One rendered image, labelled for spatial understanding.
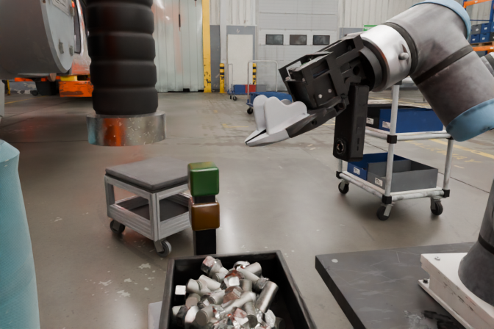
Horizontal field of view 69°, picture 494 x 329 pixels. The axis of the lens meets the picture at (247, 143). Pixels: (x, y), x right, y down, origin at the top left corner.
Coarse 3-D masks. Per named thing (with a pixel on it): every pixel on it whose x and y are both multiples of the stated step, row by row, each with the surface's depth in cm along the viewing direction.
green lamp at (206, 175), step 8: (192, 168) 48; (200, 168) 48; (208, 168) 48; (216, 168) 48; (192, 176) 47; (200, 176) 48; (208, 176) 48; (216, 176) 48; (192, 184) 48; (200, 184) 48; (208, 184) 48; (216, 184) 48; (192, 192) 48; (200, 192) 48; (208, 192) 48; (216, 192) 49
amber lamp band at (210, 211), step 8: (192, 200) 50; (216, 200) 50; (192, 208) 48; (200, 208) 48; (208, 208) 49; (216, 208) 49; (192, 216) 49; (200, 216) 49; (208, 216) 49; (216, 216) 49; (192, 224) 49; (200, 224) 49; (208, 224) 49; (216, 224) 50
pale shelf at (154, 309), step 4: (152, 304) 53; (156, 304) 53; (160, 304) 53; (148, 308) 52; (152, 308) 52; (156, 308) 52; (160, 308) 52; (148, 312) 51; (152, 312) 51; (156, 312) 51; (148, 316) 50; (152, 316) 50; (156, 316) 50; (148, 320) 49; (152, 320) 49; (156, 320) 49; (148, 324) 49; (152, 324) 49; (156, 324) 49; (148, 328) 48; (152, 328) 48; (156, 328) 48
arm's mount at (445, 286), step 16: (432, 256) 81; (448, 256) 81; (432, 272) 78; (448, 272) 75; (432, 288) 78; (448, 288) 73; (464, 288) 70; (448, 304) 74; (464, 304) 69; (480, 304) 66; (464, 320) 69; (480, 320) 66
